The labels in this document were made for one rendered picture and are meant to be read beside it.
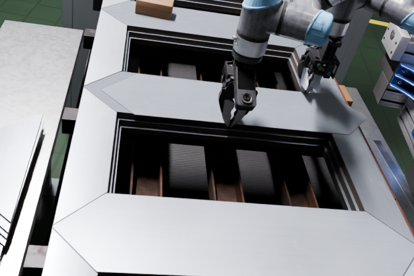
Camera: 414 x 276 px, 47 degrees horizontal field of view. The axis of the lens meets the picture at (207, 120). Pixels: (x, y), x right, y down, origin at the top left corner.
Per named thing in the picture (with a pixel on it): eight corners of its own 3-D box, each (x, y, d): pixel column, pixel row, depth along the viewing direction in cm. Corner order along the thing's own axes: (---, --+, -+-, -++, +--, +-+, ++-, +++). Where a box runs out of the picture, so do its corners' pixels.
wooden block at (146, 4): (134, 13, 156) (135, -1, 153) (137, 5, 161) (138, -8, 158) (170, 20, 157) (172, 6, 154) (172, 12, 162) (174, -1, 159)
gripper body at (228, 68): (248, 84, 120) (260, 42, 112) (253, 104, 113) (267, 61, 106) (219, 80, 118) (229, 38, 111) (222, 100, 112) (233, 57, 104)
